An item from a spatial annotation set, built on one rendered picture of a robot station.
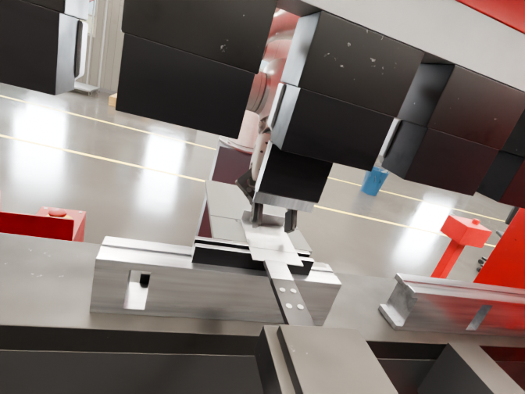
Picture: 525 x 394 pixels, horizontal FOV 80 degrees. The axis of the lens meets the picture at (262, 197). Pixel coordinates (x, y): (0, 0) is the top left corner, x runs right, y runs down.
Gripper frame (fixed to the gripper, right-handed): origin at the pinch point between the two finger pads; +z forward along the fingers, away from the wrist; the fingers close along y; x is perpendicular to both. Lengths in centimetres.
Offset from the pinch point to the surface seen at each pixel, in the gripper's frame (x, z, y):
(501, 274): 19, 0, 84
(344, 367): -22.2, 18.7, -0.6
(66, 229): 33, 2, -38
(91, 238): 180, -16, -56
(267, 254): -2.6, 6.5, -1.7
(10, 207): 199, -32, -112
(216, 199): 11.9, -5.4, -8.3
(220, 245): -0.3, 5.8, -8.9
